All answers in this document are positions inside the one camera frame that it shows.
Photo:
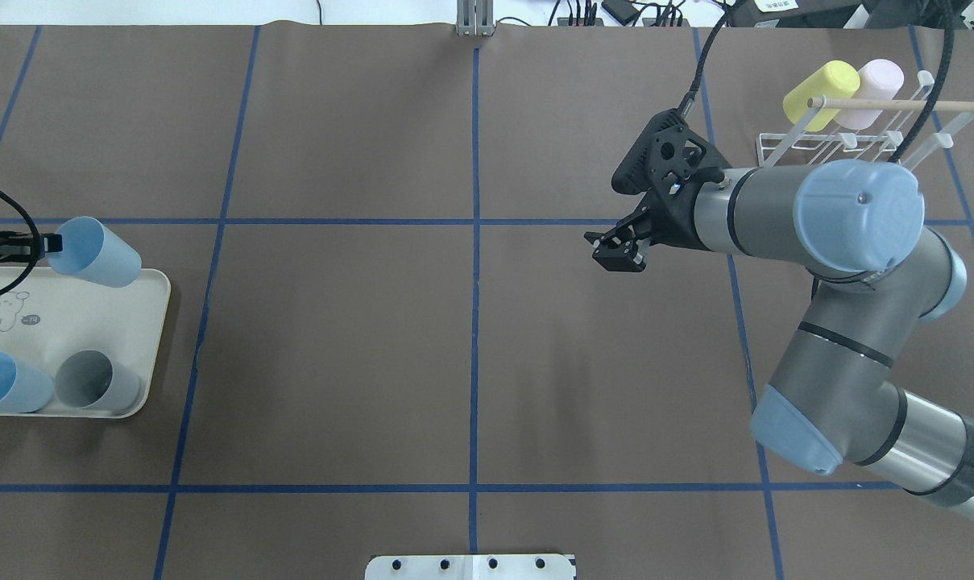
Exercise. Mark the light blue plastic cup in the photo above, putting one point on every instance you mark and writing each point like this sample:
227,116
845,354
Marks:
91,251

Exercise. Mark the black power adapter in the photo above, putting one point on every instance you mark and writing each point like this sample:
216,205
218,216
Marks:
621,11

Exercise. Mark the yellow plastic cup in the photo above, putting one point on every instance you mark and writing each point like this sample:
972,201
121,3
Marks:
835,79

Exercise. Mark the white wire cup rack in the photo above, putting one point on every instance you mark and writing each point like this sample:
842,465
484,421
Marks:
877,142

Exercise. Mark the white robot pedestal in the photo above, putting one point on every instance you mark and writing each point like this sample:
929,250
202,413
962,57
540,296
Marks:
473,566

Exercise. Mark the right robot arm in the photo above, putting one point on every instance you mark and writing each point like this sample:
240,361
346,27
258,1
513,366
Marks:
858,228

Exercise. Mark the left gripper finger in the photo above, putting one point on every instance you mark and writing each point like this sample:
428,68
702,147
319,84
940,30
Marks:
24,248

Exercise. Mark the grey plastic cup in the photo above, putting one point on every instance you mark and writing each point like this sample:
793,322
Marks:
92,381

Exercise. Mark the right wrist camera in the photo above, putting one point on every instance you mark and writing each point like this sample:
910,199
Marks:
632,175

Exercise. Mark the cream serving tray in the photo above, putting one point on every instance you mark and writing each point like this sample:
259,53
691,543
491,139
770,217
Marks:
49,317

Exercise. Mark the pink plastic cup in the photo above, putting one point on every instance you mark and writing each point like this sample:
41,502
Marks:
880,79

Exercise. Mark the aluminium frame post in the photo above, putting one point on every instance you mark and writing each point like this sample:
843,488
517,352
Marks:
475,18

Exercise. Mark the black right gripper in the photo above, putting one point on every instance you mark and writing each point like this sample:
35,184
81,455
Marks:
673,224

